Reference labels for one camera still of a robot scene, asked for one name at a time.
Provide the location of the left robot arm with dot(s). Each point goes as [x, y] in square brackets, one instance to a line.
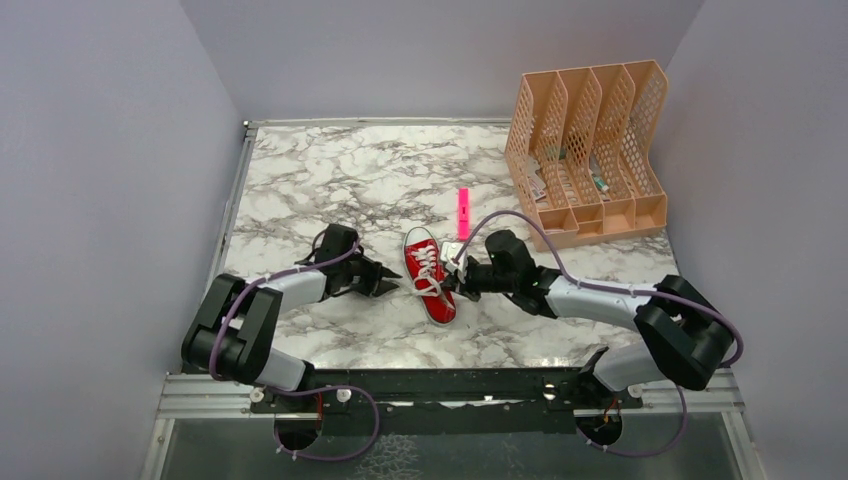
[232, 332]

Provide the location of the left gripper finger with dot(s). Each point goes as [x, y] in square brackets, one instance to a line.
[380, 271]
[382, 287]

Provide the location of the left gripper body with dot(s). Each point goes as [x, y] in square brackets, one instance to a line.
[359, 274]

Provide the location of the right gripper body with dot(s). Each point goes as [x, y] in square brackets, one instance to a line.
[479, 279]

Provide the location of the peach plastic file organizer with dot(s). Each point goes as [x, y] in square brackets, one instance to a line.
[590, 129]

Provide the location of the red canvas sneaker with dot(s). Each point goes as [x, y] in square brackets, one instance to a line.
[430, 278]

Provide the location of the pink highlighter marker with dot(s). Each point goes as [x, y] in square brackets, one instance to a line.
[463, 214]

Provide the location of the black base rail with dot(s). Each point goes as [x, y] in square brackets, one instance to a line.
[357, 402]

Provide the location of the white shoelace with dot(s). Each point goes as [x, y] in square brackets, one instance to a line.
[427, 275]

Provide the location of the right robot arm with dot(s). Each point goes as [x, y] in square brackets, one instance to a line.
[680, 340]

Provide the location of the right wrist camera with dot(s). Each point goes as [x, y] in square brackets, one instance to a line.
[453, 257]

